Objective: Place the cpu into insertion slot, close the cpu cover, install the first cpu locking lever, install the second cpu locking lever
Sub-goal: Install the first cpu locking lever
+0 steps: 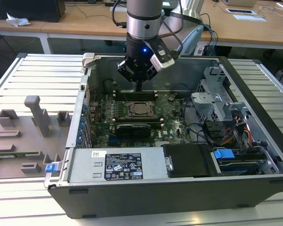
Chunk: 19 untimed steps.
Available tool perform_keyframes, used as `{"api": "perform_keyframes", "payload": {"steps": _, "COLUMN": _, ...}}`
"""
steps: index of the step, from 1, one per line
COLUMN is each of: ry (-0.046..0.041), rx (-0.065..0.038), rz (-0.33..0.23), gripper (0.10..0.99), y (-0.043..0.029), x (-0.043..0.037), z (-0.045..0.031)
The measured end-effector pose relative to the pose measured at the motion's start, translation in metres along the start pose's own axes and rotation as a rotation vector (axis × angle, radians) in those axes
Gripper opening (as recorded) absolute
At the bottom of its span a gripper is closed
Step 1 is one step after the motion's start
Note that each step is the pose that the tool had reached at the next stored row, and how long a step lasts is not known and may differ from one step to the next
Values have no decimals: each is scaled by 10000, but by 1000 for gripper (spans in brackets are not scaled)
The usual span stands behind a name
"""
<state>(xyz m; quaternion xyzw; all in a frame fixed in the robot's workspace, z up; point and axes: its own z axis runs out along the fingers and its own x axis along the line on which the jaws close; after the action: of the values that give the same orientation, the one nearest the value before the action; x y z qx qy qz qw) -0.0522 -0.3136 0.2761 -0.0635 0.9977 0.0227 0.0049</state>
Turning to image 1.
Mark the silver power supply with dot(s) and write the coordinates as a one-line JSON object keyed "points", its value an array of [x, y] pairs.
{"points": [[85, 164]]}

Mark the black and grey PC case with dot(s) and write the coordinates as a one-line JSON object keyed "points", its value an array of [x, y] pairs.
{"points": [[155, 200]]}

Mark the CPU socket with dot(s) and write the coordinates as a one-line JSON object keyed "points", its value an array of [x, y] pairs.
{"points": [[126, 110]]}

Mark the green RAM stick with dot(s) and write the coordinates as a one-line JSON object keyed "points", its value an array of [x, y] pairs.
{"points": [[14, 155]]}

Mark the green motherboard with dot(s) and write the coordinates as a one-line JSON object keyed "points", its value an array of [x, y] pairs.
{"points": [[172, 122]]}

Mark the wooden desk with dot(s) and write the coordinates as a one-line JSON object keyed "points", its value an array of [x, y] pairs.
{"points": [[85, 23]]}

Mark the blue case latch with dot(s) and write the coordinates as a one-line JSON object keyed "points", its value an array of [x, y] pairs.
{"points": [[50, 168]]}

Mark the pale blue teach pendant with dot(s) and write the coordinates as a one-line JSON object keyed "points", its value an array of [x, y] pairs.
{"points": [[191, 40]]}

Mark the grey parts rack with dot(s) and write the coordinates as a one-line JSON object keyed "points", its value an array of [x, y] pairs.
{"points": [[35, 131]]}

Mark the silver metal drive cage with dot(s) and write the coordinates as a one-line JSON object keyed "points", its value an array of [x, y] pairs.
{"points": [[210, 103]]}

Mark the crumpled white paper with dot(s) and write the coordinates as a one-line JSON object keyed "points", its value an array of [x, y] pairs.
{"points": [[17, 20]]}

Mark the silver-topped CPU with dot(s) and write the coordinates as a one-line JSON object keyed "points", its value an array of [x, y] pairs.
{"points": [[140, 108]]}

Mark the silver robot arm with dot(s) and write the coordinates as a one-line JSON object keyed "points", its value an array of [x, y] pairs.
{"points": [[143, 14]]}

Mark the blue card retainer clip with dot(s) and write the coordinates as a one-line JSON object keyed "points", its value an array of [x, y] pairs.
{"points": [[83, 121], [85, 107], [80, 133], [79, 142]]}

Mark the black box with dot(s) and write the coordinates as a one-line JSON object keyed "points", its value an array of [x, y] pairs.
{"points": [[26, 9]]}

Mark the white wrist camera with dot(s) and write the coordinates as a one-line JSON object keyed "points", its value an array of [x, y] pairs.
{"points": [[162, 60]]}

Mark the white paper sheet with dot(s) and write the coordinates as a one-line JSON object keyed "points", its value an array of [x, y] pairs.
{"points": [[250, 17]]}

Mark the blue expansion slot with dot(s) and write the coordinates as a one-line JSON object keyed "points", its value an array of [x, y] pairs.
{"points": [[113, 139]]}

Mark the black framed tray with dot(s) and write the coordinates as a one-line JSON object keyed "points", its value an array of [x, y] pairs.
{"points": [[241, 11]]}

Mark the black plastic shroud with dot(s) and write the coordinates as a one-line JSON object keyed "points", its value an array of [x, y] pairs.
{"points": [[188, 160]]}

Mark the white power adapter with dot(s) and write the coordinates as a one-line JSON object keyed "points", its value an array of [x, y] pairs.
{"points": [[200, 50]]}

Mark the round coin battery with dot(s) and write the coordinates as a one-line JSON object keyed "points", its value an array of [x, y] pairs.
{"points": [[172, 97]]}

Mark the hard disk in blue carrier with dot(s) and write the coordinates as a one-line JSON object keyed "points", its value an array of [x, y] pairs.
{"points": [[224, 154]]}

